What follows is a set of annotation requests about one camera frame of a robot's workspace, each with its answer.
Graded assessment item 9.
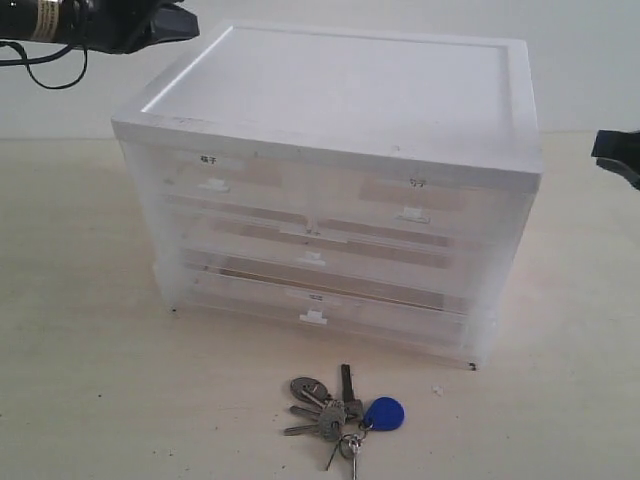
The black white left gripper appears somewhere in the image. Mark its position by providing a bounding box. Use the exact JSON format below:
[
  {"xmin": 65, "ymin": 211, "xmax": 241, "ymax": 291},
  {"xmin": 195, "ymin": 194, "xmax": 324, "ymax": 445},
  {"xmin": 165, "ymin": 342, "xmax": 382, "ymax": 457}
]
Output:
[{"xmin": 76, "ymin": 0, "xmax": 200, "ymax": 55}]

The wide clear drawer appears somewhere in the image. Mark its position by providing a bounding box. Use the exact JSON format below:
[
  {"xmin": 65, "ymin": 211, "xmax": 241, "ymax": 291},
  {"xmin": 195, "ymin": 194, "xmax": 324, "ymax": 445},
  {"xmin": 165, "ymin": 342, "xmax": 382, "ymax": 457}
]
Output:
[
  {"xmin": 167, "ymin": 196, "xmax": 491, "ymax": 311},
  {"xmin": 156, "ymin": 264, "xmax": 486, "ymax": 365}
]

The key bunch with blue fob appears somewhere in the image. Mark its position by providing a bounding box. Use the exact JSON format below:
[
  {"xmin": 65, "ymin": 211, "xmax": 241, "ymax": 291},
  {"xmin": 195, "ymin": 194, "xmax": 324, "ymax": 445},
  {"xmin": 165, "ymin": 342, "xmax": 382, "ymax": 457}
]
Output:
[{"xmin": 282, "ymin": 364, "xmax": 406, "ymax": 479}]

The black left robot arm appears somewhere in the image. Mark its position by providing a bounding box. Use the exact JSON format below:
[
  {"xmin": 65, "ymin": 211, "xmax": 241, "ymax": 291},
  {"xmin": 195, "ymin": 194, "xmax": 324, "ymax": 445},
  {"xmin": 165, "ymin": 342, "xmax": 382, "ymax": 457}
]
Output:
[{"xmin": 1, "ymin": 0, "xmax": 200, "ymax": 55}]

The top right small drawer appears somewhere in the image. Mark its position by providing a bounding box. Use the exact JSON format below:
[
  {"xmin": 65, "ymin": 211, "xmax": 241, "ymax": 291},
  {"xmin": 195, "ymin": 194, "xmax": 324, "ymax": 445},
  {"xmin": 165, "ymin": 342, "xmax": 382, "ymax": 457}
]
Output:
[{"xmin": 291, "ymin": 167, "xmax": 532, "ymax": 244}]

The small drawer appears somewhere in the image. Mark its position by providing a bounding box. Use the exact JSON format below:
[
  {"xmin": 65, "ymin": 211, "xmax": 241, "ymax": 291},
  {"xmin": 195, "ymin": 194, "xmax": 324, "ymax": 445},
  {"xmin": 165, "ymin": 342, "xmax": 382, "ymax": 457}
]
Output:
[
  {"xmin": 291, "ymin": 167, "xmax": 532, "ymax": 244},
  {"xmin": 151, "ymin": 151, "xmax": 310, "ymax": 225}
]

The top left small drawer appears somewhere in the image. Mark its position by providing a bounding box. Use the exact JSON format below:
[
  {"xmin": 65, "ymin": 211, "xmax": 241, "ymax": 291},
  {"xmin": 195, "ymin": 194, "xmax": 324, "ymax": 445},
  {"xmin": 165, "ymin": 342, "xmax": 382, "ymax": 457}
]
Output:
[{"xmin": 151, "ymin": 151, "xmax": 310, "ymax": 225}]

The white translucent drawer cabinet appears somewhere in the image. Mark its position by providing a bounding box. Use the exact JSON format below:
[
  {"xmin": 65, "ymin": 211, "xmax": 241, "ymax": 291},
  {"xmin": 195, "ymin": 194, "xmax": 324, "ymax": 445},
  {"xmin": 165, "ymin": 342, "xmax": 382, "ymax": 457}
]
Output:
[{"xmin": 112, "ymin": 20, "xmax": 544, "ymax": 368}]

